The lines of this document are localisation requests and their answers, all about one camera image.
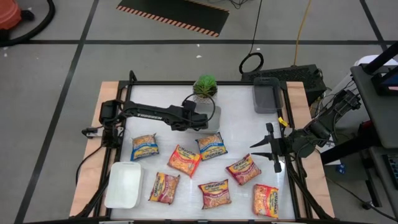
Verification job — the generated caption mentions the black vacuum hose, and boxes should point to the black vacuum hose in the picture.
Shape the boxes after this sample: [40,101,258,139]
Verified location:
[0,0,57,48]

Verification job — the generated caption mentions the light grey plastic bin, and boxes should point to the light grey plastic bin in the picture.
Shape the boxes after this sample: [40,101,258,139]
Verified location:
[186,104,222,134]

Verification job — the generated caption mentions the orange Maruchan ramen pack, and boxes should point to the orange Maruchan ramen pack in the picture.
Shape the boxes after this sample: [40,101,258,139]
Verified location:
[167,144,203,179]
[252,183,280,219]

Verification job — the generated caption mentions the grey equipment cart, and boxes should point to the grey equipment cart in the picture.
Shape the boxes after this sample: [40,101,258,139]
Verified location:
[349,40,398,215]

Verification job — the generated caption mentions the black computer tower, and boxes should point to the black computer tower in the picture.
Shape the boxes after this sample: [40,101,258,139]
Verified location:
[241,63,327,105]

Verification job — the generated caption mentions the laptop keyboard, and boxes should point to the laptop keyboard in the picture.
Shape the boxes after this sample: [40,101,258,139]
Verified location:
[382,154,398,190]

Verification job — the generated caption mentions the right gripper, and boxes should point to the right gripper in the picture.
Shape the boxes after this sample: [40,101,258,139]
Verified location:
[249,122,296,174]

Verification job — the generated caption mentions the orange shop vacuum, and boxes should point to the orange shop vacuum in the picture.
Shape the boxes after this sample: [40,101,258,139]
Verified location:
[0,0,22,31]

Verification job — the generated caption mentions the white plastic bin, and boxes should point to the white plastic bin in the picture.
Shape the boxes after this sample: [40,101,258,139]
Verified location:
[104,161,144,209]

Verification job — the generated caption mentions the blue Maruchan ramen pack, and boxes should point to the blue Maruchan ramen pack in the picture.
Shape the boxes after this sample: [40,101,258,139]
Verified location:
[130,133,160,162]
[195,132,229,162]

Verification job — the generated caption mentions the black mat striped edge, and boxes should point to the black mat striped edge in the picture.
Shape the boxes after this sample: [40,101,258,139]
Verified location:
[116,0,231,38]

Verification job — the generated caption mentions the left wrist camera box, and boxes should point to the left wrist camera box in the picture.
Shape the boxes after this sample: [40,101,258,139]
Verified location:
[182,99,197,111]

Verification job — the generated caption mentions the dark grey plastic bin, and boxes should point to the dark grey plastic bin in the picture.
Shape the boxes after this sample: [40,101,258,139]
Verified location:
[252,77,284,114]

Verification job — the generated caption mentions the yellow hanging cable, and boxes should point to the yellow hanging cable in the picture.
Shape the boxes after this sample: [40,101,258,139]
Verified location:
[292,0,313,67]

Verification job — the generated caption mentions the black hanging cable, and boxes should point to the black hanging cable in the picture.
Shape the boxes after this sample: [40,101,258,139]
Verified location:
[238,0,265,75]

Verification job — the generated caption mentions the plant in white patterned pot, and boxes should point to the plant in white patterned pot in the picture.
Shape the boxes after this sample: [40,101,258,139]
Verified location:
[192,73,218,105]

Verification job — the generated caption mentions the black floor cable with plug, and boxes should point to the black floor cable with plug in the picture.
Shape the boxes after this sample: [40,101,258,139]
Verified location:
[323,175,398,222]

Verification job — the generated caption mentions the small silver connector box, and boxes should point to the small silver connector box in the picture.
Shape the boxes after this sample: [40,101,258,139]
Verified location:
[81,126,103,139]

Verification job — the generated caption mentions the black aluminium table frame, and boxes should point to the black aluminium table frame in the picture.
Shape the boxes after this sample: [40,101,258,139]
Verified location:
[70,70,336,224]

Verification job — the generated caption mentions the red Maruchan ramen pack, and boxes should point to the red Maruchan ramen pack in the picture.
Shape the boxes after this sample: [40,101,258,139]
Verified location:
[225,153,262,187]
[148,172,181,205]
[198,179,233,210]

